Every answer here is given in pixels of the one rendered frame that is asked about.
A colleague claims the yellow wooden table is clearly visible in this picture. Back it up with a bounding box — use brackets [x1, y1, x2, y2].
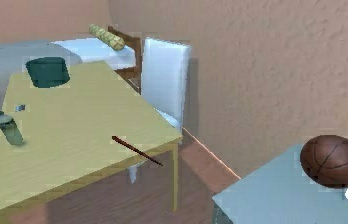
[0, 60, 184, 218]

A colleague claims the green checked bolster pillow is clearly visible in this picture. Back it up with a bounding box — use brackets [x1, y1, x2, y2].
[88, 23, 126, 52]

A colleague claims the green glass bottle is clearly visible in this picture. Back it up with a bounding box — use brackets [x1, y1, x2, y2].
[0, 111, 26, 147]

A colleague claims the brown basketball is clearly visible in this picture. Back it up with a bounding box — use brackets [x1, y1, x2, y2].
[299, 134, 348, 189]

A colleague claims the white chair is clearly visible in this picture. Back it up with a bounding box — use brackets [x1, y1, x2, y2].
[128, 37, 192, 185]

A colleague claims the dark green bin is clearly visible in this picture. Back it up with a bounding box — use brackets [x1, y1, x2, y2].
[25, 56, 71, 89]

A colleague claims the dark red pencil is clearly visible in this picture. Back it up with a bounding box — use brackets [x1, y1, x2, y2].
[111, 135, 164, 167]

